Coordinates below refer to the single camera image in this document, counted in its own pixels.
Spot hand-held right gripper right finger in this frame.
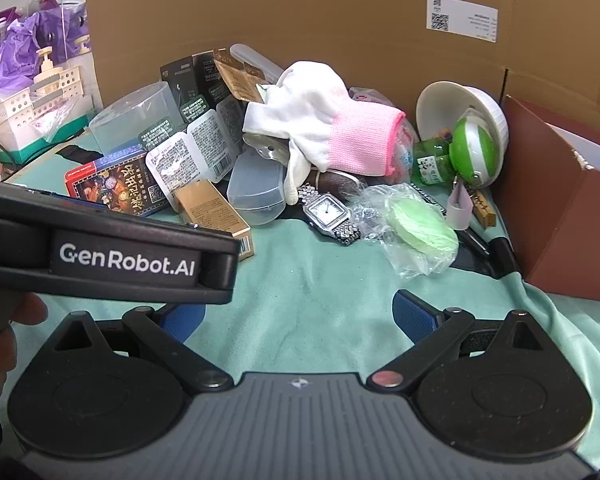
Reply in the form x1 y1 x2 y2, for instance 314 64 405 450
367 289 548 391

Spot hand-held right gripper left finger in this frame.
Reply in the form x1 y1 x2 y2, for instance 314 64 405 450
52 302 233 391

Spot reddish brown cardboard box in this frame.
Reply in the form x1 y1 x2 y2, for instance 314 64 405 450
492 94 600 306

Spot person's left hand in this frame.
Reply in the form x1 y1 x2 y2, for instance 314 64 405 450
0 291 48 433

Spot red and blue card tin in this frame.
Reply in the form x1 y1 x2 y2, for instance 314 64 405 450
65 151 181 218

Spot green sponge in plastic bag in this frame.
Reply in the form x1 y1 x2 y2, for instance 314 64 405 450
352 182 461 277

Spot gold cardboard box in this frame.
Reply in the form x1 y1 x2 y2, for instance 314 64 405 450
174 180 255 261

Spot white blister pack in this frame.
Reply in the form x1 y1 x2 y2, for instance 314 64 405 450
185 109 238 181
145 130 203 211
215 95 251 156

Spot black pen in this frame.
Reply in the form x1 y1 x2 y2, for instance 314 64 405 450
455 230 521 281

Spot silver wristwatch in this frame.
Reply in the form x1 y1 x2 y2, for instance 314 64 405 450
297 182 363 247

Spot clear plastic container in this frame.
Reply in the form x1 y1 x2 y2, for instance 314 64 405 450
87 81 186 153

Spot small green bottle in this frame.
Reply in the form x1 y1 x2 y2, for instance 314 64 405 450
412 137 461 188

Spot small clear plastic case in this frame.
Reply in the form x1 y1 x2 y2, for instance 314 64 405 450
226 150 287 226

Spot green and white round toy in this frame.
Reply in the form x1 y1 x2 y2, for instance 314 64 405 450
452 115 498 188

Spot white perforated basket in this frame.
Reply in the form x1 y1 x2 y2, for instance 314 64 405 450
0 65 93 156

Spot black product pack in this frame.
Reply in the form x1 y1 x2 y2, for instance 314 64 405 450
160 55 201 111
190 51 231 103

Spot cream pump bottle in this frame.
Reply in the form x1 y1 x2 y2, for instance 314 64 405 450
30 46 63 96

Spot white ceramic bowl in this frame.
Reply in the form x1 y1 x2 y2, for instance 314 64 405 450
415 81 511 176

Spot brown gold product pack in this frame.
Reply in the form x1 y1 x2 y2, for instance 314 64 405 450
212 49 266 103

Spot white glove with pink cuff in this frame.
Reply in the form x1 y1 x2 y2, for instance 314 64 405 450
242 60 406 206

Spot long translucent plastic case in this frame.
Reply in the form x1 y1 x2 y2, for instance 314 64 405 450
229 43 286 83

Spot purple plastic bag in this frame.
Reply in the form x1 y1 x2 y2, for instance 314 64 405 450
0 7 93 106

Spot white shipping label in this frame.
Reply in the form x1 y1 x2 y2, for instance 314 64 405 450
426 0 501 43

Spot large cardboard box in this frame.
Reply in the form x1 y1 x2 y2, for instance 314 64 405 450
82 0 600 116

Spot pale pink strap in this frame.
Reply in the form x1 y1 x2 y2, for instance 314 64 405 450
447 182 476 231

